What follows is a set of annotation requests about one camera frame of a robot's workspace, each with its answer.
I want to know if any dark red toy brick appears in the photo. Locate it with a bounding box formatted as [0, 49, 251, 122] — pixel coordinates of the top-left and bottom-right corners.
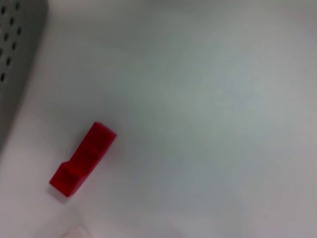
[49, 121, 118, 198]

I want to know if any white toy brick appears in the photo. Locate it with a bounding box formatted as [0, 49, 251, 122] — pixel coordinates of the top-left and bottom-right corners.
[60, 224, 94, 238]

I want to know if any grey perforated storage basket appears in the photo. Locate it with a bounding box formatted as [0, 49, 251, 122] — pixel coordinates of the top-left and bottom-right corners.
[0, 0, 49, 152]

